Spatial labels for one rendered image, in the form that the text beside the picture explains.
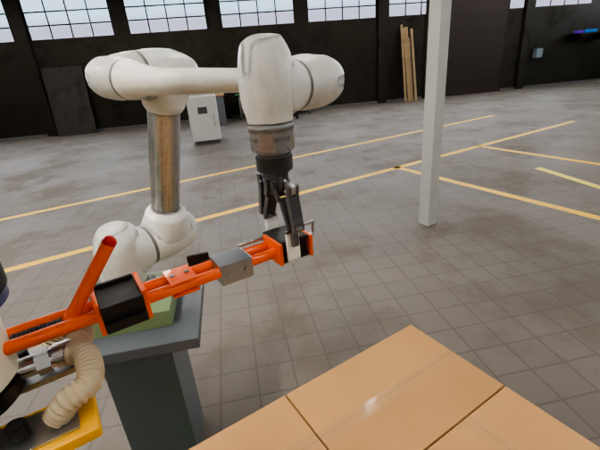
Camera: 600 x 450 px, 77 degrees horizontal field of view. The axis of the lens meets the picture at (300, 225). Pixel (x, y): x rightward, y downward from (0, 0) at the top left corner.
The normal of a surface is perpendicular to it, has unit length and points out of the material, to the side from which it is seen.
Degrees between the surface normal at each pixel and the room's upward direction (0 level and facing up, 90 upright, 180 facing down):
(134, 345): 0
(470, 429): 0
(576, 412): 0
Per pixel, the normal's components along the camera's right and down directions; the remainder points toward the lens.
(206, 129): 0.19, 0.37
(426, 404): -0.07, -0.91
